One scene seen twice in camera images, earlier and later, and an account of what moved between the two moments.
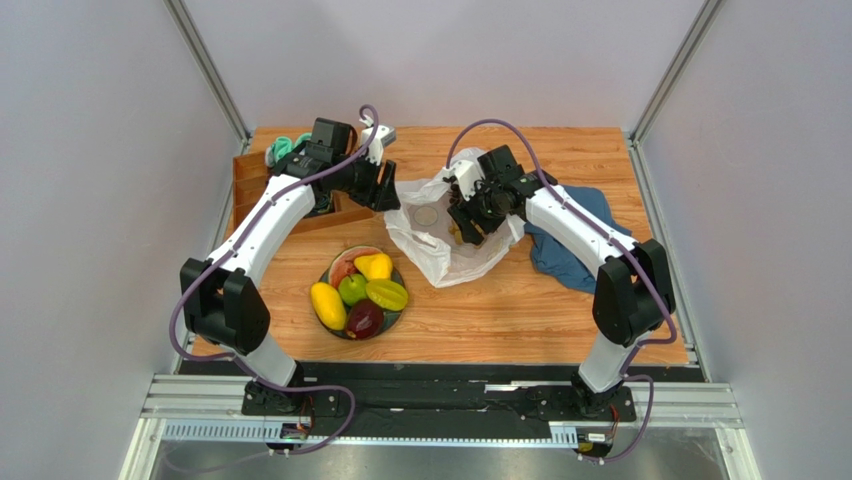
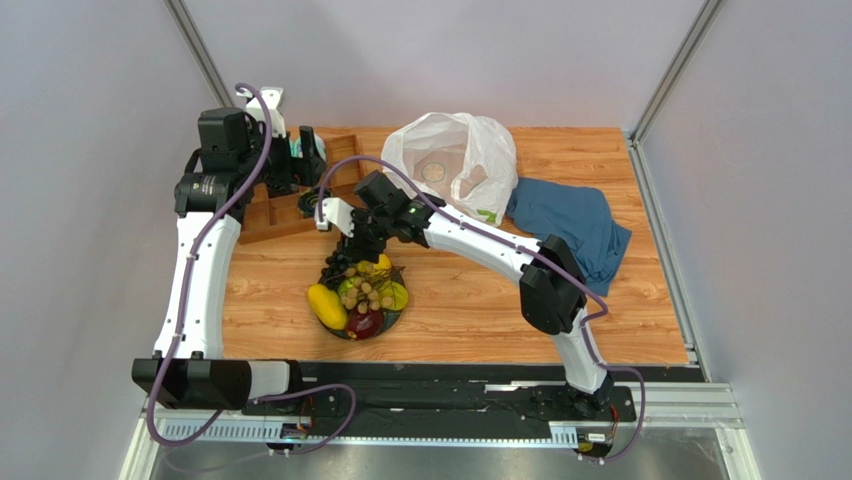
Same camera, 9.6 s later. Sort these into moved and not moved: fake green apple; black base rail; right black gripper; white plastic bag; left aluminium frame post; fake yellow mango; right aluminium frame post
Moved: right black gripper; white plastic bag; fake green apple
Not moved: black base rail; fake yellow mango; right aluminium frame post; left aluminium frame post
